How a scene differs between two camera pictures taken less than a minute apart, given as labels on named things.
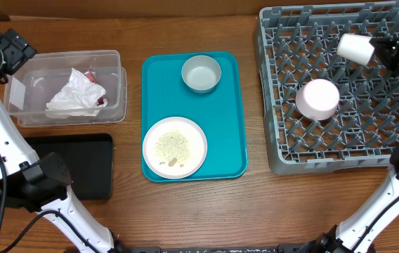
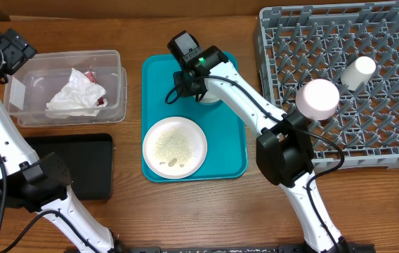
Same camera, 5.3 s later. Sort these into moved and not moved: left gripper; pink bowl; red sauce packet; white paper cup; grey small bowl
Moved: grey small bowl; white paper cup
Not moved: pink bowl; left gripper; red sauce packet
